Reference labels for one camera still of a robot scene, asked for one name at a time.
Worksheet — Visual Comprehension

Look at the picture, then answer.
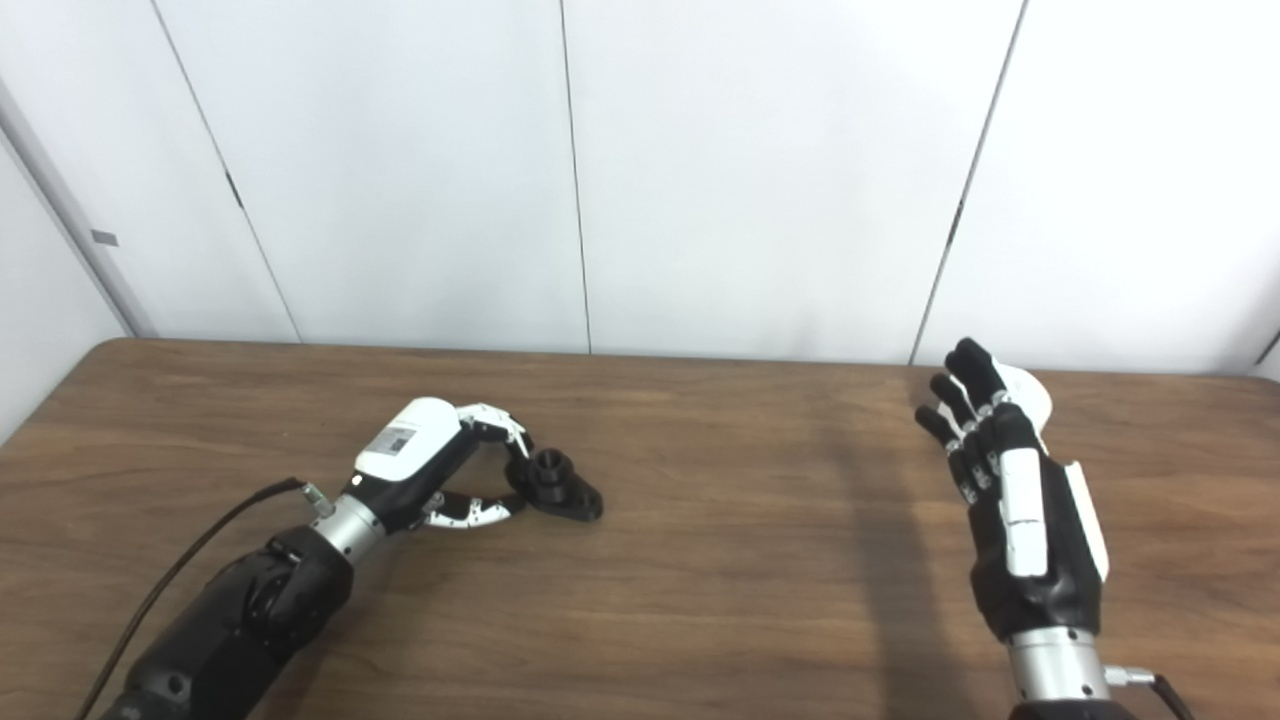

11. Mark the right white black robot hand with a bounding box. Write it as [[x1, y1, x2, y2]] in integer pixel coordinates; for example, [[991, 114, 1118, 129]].
[[915, 338, 1110, 643]]

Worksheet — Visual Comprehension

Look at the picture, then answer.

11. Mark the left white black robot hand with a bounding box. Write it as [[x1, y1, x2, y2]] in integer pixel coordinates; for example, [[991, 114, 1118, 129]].
[[352, 397, 534, 536]]

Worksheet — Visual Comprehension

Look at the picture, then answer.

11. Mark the round white cylinder piece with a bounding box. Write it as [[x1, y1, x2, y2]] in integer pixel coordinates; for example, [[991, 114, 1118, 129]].
[[1000, 365, 1054, 453]]

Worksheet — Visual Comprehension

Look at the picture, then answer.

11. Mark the black flanged holder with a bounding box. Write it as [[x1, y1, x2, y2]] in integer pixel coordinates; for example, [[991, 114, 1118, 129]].
[[505, 449, 605, 523]]

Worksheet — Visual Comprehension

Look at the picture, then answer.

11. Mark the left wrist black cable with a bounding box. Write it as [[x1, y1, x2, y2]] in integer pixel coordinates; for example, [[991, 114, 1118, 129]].
[[75, 478, 336, 720]]

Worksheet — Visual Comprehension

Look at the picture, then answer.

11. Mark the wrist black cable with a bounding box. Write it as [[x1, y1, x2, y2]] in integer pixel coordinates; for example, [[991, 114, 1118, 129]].
[[1103, 665, 1196, 720], [75, 478, 336, 720]]

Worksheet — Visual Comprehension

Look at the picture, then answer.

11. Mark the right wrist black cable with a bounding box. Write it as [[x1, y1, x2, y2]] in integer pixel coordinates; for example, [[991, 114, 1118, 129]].
[[1103, 665, 1196, 720]]

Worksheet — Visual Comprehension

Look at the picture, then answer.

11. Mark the grey wall corner strip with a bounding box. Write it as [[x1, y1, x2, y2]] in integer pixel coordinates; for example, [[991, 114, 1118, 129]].
[[0, 80, 161, 339]]

